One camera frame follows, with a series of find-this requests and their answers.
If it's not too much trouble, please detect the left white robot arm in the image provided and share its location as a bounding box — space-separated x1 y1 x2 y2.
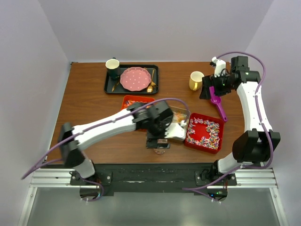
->
58 101 173 185

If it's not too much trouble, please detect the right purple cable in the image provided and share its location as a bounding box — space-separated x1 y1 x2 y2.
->
182 51 274 197

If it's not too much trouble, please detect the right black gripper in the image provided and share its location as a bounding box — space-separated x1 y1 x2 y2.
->
199 72 234 100

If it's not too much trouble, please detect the gold fork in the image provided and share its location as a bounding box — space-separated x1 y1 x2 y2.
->
150 69 156 89

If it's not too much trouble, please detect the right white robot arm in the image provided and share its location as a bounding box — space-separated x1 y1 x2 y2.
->
200 52 281 185

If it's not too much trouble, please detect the orange candy box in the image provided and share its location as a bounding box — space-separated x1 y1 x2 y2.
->
121 95 155 110

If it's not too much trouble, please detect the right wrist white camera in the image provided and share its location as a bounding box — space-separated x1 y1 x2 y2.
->
210 57 226 78

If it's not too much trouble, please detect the black serving tray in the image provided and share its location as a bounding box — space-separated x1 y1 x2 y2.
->
104 64 159 95

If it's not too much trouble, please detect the red box of lollipops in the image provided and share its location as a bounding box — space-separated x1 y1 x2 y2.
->
184 113 224 154

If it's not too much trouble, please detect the pink polka dot plate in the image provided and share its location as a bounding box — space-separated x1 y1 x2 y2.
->
120 67 151 92

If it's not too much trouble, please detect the dark green cup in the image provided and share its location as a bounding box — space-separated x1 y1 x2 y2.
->
105 57 120 79

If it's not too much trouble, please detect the yellow mug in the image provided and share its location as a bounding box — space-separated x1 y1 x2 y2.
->
189 71 204 91

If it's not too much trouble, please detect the purple plastic scoop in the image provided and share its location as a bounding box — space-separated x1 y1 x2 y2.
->
209 86 228 122

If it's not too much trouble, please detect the gold spoon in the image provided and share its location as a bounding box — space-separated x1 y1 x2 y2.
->
147 69 155 93

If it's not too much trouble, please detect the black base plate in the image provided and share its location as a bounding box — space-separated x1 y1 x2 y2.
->
70 162 238 197

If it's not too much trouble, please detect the silver tin of gummies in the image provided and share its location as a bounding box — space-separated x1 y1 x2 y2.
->
170 106 190 135

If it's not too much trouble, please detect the clear glass jar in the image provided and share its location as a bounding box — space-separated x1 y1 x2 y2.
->
153 148 166 155

